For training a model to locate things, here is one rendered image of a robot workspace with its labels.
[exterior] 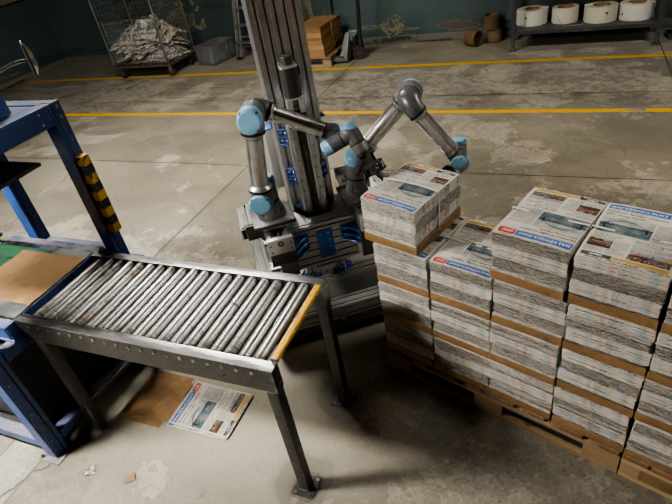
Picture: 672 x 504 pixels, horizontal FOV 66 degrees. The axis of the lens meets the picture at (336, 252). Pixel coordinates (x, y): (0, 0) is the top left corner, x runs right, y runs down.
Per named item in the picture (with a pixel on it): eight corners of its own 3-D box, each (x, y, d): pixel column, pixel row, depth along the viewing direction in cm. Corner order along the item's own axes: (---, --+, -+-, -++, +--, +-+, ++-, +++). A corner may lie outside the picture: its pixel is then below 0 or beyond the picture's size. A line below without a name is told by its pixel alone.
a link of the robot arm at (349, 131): (338, 126, 238) (354, 116, 236) (350, 147, 241) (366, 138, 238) (335, 128, 231) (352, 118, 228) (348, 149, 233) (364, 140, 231)
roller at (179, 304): (213, 277, 247) (210, 269, 244) (153, 348, 212) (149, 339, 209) (204, 276, 249) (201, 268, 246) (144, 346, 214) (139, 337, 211)
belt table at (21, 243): (110, 259, 284) (102, 244, 278) (15, 343, 236) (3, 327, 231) (21, 248, 310) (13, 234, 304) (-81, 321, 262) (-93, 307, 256)
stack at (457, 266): (424, 322, 307) (415, 202, 259) (642, 410, 239) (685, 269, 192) (387, 365, 284) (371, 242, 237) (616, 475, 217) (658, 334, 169)
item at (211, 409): (253, 394, 281) (253, 393, 280) (227, 439, 260) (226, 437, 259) (197, 382, 294) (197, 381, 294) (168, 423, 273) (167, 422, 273)
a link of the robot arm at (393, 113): (342, 159, 278) (407, 80, 246) (347, 147, 290) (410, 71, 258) (360, 172, 281) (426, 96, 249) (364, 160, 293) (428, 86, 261)
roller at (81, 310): (139, 267, 263) (135, 259, 261) (72, 331, 229) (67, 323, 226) (131, 266, 265) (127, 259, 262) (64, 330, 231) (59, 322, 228)
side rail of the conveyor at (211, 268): (331, 297, 232) (327, 277, 225) (327, 305, 228) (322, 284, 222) (105, 267, 282) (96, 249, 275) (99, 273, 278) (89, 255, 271)
